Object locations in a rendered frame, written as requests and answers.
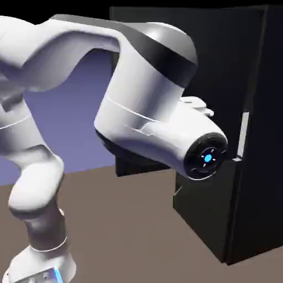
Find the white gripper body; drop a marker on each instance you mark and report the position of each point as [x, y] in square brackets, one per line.
[195, 103]

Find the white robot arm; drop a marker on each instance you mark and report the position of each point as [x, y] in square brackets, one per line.
[143, 99]

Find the large black cabinet door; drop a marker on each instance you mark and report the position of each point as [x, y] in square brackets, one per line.
[221, 55]

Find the black cabinet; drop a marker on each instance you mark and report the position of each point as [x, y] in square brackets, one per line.
[261, 176]

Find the small black cabinet door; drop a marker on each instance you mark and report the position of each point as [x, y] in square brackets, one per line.
[205, 210]

